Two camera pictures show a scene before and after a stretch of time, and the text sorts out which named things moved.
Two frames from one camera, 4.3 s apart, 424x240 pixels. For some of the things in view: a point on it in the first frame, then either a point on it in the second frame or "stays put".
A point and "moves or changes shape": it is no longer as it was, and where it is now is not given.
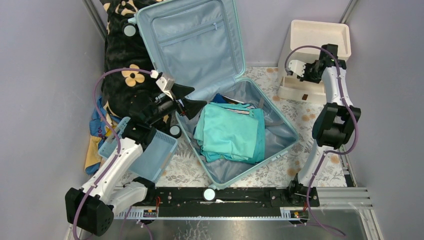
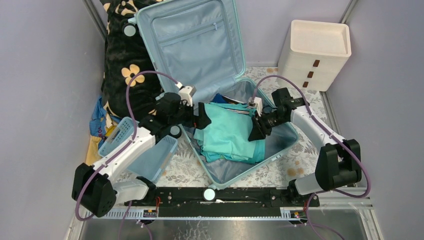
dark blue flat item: [219, 98] stays put
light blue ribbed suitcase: [198, 45] stays put
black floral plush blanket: [128, 86] stays put
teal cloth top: [227, 128] stays put
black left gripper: [179, 100] to [196, 115]
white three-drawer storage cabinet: [304, 33] moves or changes shape
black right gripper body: [309, 74] to [272, 119]
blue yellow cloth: [99, 131] stays put
